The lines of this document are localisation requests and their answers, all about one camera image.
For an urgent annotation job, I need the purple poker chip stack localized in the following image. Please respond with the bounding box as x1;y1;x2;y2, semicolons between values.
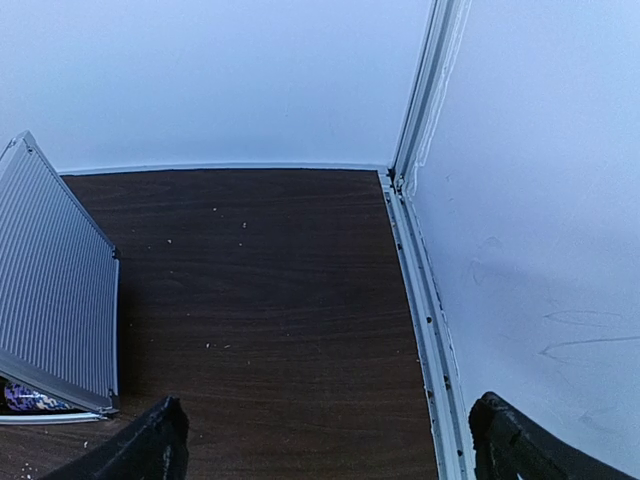
3;382;71;412

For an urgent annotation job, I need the aluminium corner post right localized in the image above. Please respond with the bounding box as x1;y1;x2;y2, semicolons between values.
380;1;475;479

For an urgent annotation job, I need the aluminium poker case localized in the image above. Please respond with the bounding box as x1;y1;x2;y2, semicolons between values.
1;131;120;426

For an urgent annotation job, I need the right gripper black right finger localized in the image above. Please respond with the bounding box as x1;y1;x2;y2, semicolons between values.
469;392;630;480

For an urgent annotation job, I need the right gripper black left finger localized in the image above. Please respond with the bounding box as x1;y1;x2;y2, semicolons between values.
46;396;189;479

